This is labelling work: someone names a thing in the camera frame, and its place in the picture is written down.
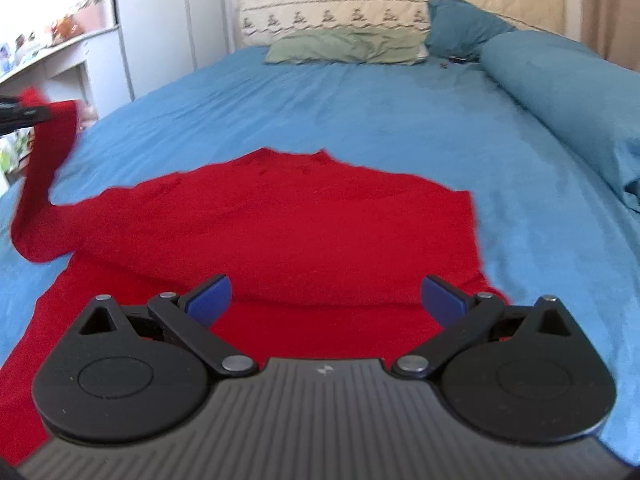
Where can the red sweater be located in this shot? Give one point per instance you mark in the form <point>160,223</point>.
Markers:
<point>300,230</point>

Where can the small dark object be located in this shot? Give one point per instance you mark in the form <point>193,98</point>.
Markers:
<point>452,60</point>

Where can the rolled blue duvet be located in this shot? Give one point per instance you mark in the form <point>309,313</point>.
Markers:
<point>565,90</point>

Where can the bed with blue sheet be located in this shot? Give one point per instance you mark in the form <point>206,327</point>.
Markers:
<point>360,110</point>

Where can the white wardrobe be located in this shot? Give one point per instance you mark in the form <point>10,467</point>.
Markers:
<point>165,20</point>

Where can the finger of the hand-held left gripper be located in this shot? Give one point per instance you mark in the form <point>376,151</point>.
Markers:
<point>27,114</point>

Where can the row of small desk ornaments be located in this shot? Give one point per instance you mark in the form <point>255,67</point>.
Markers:
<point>60,27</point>

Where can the green pillow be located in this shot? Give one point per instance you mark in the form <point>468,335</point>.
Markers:
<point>345,46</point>

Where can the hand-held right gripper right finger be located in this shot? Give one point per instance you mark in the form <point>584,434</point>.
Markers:
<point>440,300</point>

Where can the white desk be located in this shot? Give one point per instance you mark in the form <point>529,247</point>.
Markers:
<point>55,67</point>

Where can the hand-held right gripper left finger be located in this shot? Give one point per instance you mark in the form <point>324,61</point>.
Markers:
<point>212,300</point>

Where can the teal pillow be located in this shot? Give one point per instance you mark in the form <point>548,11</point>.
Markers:
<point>462,22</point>

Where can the beige curtain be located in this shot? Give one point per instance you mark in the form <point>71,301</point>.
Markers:
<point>612,5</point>

